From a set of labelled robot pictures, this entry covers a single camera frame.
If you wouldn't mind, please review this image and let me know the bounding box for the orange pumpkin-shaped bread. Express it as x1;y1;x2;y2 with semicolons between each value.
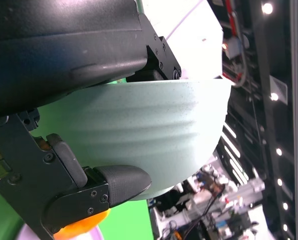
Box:
53;207;112;240

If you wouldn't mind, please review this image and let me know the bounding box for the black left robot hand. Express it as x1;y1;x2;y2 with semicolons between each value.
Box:
0;0;182;240

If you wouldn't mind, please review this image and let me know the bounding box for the pale green bowl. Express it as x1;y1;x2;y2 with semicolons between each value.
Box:
31;78;233;202

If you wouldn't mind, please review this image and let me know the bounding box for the lavender round plate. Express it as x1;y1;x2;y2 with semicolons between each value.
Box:
15;222;103;240

